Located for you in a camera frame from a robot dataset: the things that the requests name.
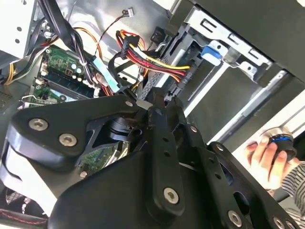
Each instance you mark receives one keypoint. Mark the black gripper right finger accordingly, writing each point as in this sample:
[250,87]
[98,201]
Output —
[200,152]

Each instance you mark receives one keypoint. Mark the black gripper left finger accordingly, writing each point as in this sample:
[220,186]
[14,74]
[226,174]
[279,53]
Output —
[166,171]

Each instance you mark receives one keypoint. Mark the person's hand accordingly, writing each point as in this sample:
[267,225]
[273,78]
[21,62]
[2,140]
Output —
[264,164]

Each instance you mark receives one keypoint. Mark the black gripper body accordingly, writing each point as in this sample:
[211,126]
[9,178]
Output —
[107,198]

